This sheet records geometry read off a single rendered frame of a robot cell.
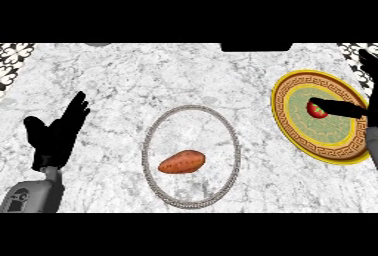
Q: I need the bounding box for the black appliance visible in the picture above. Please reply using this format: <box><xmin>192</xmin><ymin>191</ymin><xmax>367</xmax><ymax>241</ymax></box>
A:
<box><xmin>219</xmin><ymin>42</ymin><xmax>296</xmax><ymax>53</ymax></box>

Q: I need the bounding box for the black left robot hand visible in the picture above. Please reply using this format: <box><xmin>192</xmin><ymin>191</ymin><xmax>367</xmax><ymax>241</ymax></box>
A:
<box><xmin>23</xmin><ymin>90</ymin><xmax>94</xmax><ymax>173</ymax></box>

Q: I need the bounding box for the orange sweet potato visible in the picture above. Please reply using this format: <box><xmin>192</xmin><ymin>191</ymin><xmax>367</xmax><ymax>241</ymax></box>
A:
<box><xmin>157</xmin><ymin>149</ymin><xmax>207</xmax><ymax>175</ymax></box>

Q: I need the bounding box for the round yellow patterned placemat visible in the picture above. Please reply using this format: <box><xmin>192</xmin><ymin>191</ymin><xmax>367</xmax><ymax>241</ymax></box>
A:
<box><xmin>271</xmin><ymin>68</ymin><xmax>373</xmax><ymax>166</ymax></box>

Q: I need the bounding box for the white marble plate grey rim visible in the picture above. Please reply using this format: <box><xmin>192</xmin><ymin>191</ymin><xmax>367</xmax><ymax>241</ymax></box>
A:
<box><xmin>141</xmin><ymin>104</ymin><xmax>244</xmax><ymax>210</ymax></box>

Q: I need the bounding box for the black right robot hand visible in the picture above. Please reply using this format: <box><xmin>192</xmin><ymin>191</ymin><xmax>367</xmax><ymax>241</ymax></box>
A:
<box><xmin>308</xmin><ymin>48</ymin><xmax>378</xmax><ymax>128</ymax></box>

